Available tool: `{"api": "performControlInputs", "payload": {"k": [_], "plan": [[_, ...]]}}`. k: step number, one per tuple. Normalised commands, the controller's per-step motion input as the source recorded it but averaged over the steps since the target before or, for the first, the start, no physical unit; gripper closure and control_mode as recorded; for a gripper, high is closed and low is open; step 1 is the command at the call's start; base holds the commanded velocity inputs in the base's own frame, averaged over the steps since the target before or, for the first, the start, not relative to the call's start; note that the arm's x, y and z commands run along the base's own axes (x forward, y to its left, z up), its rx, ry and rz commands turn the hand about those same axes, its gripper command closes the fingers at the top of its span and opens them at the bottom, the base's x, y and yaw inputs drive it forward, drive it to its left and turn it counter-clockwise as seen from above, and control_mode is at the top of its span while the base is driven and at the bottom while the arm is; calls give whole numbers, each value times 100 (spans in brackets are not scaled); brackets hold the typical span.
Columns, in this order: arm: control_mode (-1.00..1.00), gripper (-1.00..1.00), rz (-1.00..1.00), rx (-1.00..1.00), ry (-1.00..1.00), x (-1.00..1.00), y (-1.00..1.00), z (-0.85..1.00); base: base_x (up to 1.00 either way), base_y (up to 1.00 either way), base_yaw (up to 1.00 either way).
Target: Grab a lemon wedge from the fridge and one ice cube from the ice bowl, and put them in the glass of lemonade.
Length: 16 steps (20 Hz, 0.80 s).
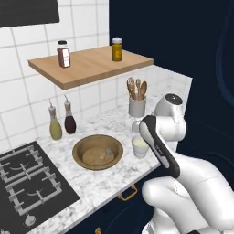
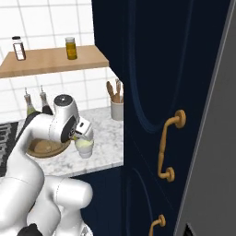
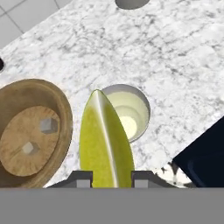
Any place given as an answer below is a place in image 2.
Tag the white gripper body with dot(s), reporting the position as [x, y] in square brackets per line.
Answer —
[89, 134]

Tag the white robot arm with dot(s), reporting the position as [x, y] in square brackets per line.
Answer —
[46, 129]

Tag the glass of lemonade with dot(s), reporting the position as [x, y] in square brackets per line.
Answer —
[84, 149]

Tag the wooden bowl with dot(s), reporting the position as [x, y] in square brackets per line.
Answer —
[49, 152]

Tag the grey fridge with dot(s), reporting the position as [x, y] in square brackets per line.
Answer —
[212, 153]

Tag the white utensil pot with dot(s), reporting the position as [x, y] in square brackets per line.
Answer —
[117, 110]

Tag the brown bread loaf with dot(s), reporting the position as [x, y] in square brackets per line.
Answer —
[42, 147]

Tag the wooden spoon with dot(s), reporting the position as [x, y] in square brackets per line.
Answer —
[110, 89]

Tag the dark vinegar bottle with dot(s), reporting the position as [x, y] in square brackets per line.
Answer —
[45, 104]

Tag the wooden spatula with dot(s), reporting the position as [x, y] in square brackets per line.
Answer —
[118, 87]

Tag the green oil bottle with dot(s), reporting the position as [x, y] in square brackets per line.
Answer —
[29, 106]

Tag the navy counter cabinet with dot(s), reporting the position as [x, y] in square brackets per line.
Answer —
[104, 199]

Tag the black hob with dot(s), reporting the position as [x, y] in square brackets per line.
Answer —
[6, 144]

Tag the low navy cabinet door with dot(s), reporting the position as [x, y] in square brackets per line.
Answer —
[139, 202]

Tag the yellow spice jar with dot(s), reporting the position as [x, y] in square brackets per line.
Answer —
[71, 49]

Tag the tall navy cabinet door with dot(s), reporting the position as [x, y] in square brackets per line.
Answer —
[159, 61]

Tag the black-lidded spice jar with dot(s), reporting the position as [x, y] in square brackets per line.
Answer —
[19, 49]

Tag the wooden wall shelf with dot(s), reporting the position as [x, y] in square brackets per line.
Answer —
[52, 60]

